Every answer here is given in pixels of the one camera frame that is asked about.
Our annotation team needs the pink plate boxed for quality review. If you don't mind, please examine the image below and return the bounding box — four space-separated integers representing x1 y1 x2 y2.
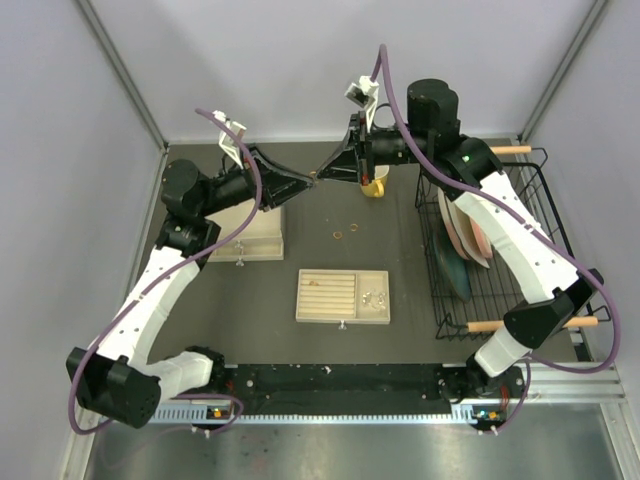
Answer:
470 219 493 259

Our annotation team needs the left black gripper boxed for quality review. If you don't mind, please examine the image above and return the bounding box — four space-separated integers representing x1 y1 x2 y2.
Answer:
197 142 314 217

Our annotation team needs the yellow mug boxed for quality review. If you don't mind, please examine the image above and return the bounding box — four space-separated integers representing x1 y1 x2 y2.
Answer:
360 165 390 198

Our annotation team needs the silver jewelry pile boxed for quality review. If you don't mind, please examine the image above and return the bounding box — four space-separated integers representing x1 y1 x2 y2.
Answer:
362 289 387 311

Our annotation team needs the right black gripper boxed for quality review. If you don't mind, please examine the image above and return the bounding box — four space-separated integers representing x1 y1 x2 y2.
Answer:
315 112 430 188

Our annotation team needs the black wire dish rack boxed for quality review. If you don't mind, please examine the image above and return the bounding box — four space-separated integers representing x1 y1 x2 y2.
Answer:
415 144 612 341

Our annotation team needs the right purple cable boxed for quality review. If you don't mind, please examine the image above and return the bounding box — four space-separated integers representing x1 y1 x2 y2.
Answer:
374 43 626 436

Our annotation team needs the cream plate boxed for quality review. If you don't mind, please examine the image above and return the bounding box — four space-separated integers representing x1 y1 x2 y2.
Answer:
437 189 493 269

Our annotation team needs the dark teal plate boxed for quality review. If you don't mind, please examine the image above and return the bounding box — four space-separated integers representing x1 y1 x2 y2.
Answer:
433 228 471 303

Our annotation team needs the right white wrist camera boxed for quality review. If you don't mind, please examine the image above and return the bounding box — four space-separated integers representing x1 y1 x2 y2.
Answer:
345 75 380 131

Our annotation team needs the beige jewelry tray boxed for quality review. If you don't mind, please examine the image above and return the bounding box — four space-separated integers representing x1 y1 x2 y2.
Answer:
295 269 391 329

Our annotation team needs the purple cable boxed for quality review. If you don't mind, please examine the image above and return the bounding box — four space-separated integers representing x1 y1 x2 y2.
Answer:
374 43 626 436
65 106 265 441

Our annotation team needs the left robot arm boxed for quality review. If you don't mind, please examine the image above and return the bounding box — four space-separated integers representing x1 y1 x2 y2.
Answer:
66 146 314 434

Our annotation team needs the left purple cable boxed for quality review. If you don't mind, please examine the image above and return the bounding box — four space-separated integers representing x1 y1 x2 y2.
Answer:
65 106 265 441

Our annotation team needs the grey cable duct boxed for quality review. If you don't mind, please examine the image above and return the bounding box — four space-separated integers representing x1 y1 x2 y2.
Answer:
148 401 506 427

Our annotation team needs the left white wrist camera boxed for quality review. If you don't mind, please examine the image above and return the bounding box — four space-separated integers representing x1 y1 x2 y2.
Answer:
211 109 248 171

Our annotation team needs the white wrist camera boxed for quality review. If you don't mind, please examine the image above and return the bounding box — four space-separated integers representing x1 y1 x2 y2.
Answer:
211 109 248 171
345 75 380 131

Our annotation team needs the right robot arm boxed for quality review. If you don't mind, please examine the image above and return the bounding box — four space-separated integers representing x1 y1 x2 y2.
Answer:
317 76 603 400

